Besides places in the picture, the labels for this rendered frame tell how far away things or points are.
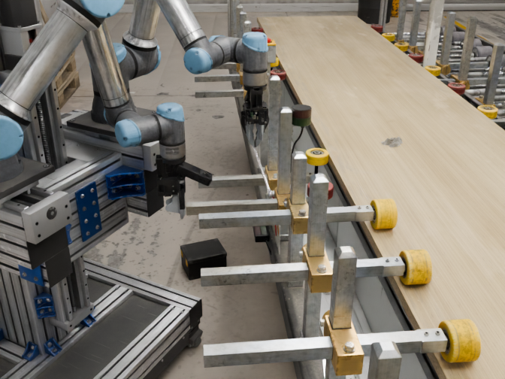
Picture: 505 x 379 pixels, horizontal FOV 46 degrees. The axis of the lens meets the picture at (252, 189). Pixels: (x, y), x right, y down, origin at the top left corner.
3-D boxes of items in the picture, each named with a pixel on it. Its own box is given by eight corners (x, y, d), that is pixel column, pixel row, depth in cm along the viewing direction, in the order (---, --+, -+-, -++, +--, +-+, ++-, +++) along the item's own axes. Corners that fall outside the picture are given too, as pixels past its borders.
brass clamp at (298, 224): (291, 234, 153) (291, 218, 151) (283, 209, 165) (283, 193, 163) (314, 233, 153) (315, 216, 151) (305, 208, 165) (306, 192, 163)
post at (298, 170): (288, 305, 173) (293, 156, 151) (286, 298, 176) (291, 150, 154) (300, 304, 173) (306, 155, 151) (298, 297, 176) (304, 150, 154)
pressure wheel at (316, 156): (319, 188, 204) (321, 157, 199) (300, 181, 208) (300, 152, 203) (331, 180, 210) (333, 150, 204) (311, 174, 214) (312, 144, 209)
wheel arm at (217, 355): (204, 369, 109) (203, 354, 107) (203, 356, 112) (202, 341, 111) (464, 351, 113) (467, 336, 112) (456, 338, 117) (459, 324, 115)
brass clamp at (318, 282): (308, 293, 131) (309, 275, 129) (297, 259, 143) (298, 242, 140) (335, 292, 131) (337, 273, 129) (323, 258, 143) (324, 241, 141)
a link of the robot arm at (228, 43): (197, 39, 176) (228, 43, 171) (217, 31, 185) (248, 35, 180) (198, 65, 179) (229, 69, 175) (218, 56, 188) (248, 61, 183)
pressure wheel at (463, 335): (452, 323, 111) (435, 317, 118) (455, 367, 110) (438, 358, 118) (482, 321, 111) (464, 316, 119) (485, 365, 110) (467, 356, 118)
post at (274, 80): (267, 206, 214) (270, 77, 192) (267, 201, 217) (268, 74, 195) (277, 205, 215) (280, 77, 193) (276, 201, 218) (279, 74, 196)
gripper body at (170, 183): (159, 186, 180) (156, 150, 175) (187, 186, 181) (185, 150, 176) (158, 198, 174) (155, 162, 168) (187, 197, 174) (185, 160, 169)
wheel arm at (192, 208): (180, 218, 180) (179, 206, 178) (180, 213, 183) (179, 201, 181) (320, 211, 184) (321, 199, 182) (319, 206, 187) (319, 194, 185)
